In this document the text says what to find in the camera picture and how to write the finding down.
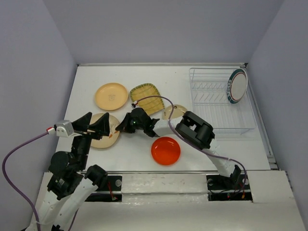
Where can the round yellow plate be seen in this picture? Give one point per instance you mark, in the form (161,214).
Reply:
(111,96)

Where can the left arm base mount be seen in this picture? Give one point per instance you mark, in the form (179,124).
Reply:
(110,192)

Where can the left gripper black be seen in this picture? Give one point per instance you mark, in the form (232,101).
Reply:
(82,124)

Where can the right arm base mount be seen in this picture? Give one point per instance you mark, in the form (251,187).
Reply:
(218,191)

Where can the green yellow woven-pattern plate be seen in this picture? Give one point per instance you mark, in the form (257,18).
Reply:
(149,105)

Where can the orange round plate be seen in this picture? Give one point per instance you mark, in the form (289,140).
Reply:
(165,151)

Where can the small beige patterned plate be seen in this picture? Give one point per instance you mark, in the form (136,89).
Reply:
(178,111)

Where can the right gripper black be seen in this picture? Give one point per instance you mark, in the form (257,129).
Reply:
(124,125)

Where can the white plate green red rim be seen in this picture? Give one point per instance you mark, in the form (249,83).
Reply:
(236,86)

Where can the white wire dish rack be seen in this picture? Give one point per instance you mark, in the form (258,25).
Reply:
(209,101)

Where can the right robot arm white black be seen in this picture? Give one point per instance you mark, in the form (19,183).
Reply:
(195,132)

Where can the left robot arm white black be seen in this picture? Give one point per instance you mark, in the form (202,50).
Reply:
(71,182)

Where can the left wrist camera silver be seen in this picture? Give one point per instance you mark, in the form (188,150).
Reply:
(64,128)

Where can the beige painted plate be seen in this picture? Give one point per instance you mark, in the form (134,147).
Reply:
(106,142)

